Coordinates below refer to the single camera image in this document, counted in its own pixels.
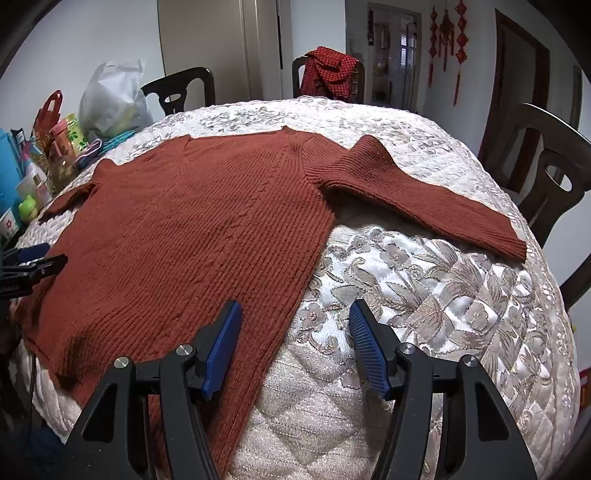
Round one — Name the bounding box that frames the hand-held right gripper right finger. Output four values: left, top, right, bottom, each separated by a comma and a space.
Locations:
348, 299, 539, 480

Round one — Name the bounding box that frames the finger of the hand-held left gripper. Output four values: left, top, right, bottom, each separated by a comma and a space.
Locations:
0, 254, 68, 282
0, 243, 51, 267

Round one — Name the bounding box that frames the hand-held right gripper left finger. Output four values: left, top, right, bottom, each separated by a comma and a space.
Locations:
65, 300, 243, 480

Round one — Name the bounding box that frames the rust brown knit sweater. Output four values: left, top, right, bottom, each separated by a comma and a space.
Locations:
13, 124, 528, 476

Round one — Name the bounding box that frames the white carton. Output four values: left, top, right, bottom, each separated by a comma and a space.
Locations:
16, 159, 52, 205

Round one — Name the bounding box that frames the white quilted floral tablecloth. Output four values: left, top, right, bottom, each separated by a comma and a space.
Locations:
11, 95, 583, 480

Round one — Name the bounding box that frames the teal box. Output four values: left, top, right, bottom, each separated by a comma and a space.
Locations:
0, 128, 26, 222

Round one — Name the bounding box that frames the pink bottle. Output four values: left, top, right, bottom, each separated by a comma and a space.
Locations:
50, 121, 78, 190

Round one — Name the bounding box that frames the purple clip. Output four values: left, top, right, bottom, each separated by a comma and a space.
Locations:
76, 138, 103, 166

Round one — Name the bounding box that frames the green patterned packet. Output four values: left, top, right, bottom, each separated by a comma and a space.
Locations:
65, 114, 89, 153

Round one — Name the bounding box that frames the red gift bag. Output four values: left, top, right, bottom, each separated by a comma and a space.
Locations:
34, 90, 65, 153

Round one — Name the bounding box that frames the white plastic bag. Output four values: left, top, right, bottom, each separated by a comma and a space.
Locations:
78, 60, 153, 141

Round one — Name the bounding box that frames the dark wooden chair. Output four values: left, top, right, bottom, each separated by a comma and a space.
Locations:
292, 55, 366, 103
480, 104, 591, 310
141, 67, 216, 116

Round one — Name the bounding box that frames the white door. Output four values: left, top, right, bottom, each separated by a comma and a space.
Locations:
157, 0, 296, 100

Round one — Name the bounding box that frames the red checked garment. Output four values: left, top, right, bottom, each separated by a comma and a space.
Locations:
300, 46, 363, 102

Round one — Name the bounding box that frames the teal woven cord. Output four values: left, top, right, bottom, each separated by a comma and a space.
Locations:
95, 129, 139, 152

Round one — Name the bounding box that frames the red knot wall ornament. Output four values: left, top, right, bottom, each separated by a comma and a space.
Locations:
438, 0, 455, 72
428, 7, 439, 88
455, 0, 468, 107

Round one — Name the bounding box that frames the brown wooden door frame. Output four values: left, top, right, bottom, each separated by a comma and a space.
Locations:
478, 9, 552, 162

